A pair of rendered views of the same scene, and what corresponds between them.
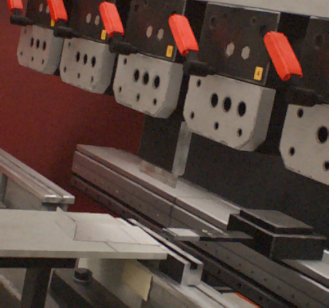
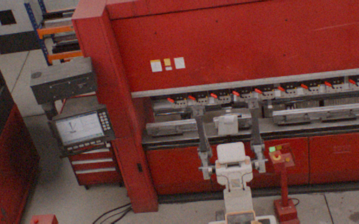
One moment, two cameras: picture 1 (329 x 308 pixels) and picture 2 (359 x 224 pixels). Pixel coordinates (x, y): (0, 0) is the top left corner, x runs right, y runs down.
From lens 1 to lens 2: 433 cm
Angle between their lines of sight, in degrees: 51
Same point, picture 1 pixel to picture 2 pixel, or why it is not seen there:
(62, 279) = not seen: hidden behind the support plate
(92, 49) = (204, 99)
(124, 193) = (180, 109)
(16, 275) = (212, 134)
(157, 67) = (226, 97)
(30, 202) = (190, 125)
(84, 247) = (235, 123)
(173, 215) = not seen: hidden behind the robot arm
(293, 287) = (235, 104)
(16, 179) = (183, 124)
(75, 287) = not seen: hidden behind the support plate
